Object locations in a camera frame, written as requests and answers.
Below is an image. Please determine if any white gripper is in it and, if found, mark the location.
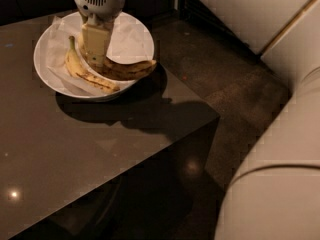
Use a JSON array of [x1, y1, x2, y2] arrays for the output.
[[74, 0, 125, 67]]

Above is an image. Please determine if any spotted yellow banana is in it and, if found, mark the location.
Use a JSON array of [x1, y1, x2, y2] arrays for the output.
[[77, 33, 158, 82]]

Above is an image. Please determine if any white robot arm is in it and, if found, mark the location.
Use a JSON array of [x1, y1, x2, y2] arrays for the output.
[[176, 0, 320, 240]]

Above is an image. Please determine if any left yellow banana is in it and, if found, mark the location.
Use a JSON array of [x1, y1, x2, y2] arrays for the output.
[[65, 36, 120, 94]]

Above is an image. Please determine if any white ceramic bowl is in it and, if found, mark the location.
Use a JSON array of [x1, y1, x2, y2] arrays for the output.
[[33, 10, 156, 103]]

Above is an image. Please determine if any white crumpled paper liner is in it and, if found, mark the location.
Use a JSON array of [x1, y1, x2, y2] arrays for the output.
[[44, 12, 151, 97]]

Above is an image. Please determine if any dark cabinet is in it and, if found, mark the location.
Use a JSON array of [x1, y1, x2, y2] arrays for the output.
[[0, 0, 174, 25]]

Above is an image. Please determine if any grey counter table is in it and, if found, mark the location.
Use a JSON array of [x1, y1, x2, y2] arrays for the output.
[[0, 17, 219, 240]]

